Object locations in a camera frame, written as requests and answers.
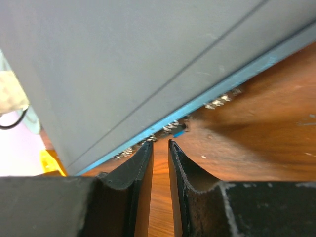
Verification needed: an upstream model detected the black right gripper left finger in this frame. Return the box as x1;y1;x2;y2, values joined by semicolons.
0;141;153;237

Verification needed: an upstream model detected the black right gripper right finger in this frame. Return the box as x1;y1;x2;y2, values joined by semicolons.
168;140;316;237

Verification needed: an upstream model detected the yellow scalloped plate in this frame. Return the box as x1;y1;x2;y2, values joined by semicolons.
40;150;68;176

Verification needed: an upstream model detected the grey green saucer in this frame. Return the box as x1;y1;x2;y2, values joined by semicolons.
0;52;41;134

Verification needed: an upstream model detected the cream ceramic mug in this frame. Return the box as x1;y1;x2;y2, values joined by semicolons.
0;71;30;130

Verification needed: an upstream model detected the black network switch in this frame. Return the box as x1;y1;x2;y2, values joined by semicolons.
0;0;316;175

